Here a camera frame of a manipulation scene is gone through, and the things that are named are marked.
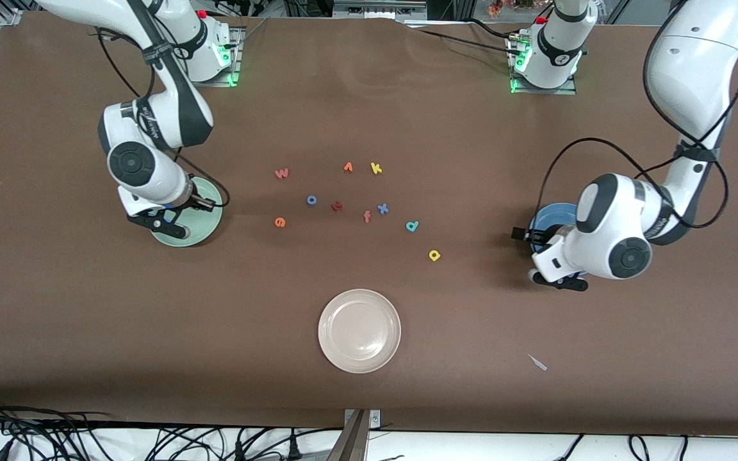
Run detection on green plate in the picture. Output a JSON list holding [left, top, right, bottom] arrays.
[[150, 177, 224, 248]]

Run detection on blue plate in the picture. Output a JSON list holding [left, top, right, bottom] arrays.
[[529, 202, 582, 254]]

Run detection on brown table cover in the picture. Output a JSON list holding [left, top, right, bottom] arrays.
[[0, 12, 738, 437]]

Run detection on beige plate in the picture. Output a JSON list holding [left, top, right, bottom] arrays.
[[318, 289, 402, 374]]

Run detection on orange object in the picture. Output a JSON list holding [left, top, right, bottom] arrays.
[[487, 0, 537, 17]]

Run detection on grey metal bar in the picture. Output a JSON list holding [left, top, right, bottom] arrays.
[[327, 410, 370, 461]]

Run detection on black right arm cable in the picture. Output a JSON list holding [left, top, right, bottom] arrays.
[[95, 26, 231, 209]]

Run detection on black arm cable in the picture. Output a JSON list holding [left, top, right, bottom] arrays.
[[529, 0, 738, 248], [95, 26, 231, 209]]

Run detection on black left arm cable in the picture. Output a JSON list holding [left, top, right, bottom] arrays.
[[529, 0, 738, 248]]

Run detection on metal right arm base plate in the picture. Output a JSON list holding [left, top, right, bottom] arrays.
[[183, 27, 243, 88]]

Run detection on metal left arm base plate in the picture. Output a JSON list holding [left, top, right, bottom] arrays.
[[509, 32, 578, 96]]

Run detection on black base connector cables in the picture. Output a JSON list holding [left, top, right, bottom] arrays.
[[407, 18, 530, 60]]

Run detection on small metal bracket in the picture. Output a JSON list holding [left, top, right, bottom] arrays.
[[344, 408, 382, 430]]

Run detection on grey metal frame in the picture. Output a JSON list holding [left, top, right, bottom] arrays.
[[333, 0, 428, 20]]

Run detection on tangled black cables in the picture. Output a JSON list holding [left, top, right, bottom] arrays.
[[0, 396, 344, 461]]

